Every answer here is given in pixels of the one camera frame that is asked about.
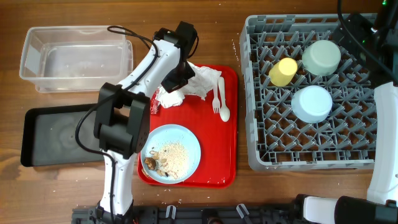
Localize white napkin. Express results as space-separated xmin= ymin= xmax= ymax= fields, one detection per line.
xmin=155 ymin=62 xmax=222 ymax=108

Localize yellow plastic cup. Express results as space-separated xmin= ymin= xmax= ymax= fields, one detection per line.
xmin=269 ymin=58 xmax=298 ymax=87

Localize light blue bowl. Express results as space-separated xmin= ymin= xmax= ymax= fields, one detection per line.
xmin=291 ymin=85 xmax=333 ymax=123

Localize green plastic bowl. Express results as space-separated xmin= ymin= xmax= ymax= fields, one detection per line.
xmin=302 ymin=40 xmax=341 ymax=76

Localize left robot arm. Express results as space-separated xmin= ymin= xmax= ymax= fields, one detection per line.
xmin=93 ymin=21 xmax=198 ymax=223

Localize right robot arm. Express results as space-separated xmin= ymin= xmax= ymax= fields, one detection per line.
xmin=287 ymin=1 xmax=397 ymax=223

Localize grey dishwasher rack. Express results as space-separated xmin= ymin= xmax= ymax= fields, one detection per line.
xmin=239 ymin=14 xmax=377 ymax=171

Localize red snack wrapper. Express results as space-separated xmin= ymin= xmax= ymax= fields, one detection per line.
xmin=150 ymin=88 xmax=160 ymax=114

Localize white plastic fork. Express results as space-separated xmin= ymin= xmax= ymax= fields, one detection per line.
xmin=212 ymin=83 xmax=220 ymax=114

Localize white plastic spoon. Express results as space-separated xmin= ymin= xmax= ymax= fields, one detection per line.
xmin=218 ymin=77 xmax=230 ymax=122

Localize red serving tray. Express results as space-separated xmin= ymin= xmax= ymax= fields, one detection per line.
xmin=150 ymin=65 xmax=238 ymax=189

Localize light blue plate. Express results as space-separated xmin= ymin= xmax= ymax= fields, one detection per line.
xmin=140 ymin=124 xmax=201 ymax=184

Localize food scraps on plate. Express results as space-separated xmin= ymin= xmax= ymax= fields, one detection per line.
xmin=144 ymin=142 xmax=189 ymax=180

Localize clear plastic bin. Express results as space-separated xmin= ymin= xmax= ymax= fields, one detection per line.
xmin=19 ymin=26 xmax=133 ymax=93

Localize black plastic tray bin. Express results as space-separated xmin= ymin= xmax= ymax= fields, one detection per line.
xmin=21 ymin=104 xmax=104 ymax=167

